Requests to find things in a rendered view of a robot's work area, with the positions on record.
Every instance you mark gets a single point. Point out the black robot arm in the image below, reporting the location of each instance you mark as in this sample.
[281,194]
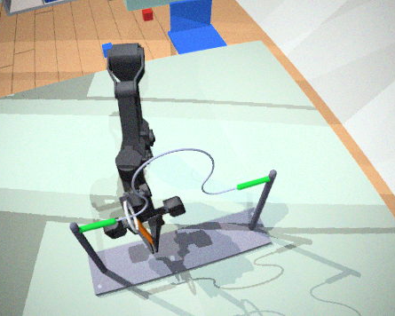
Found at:
[127,62]

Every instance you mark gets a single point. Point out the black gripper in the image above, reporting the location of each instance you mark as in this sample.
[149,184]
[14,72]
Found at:
[174,206]

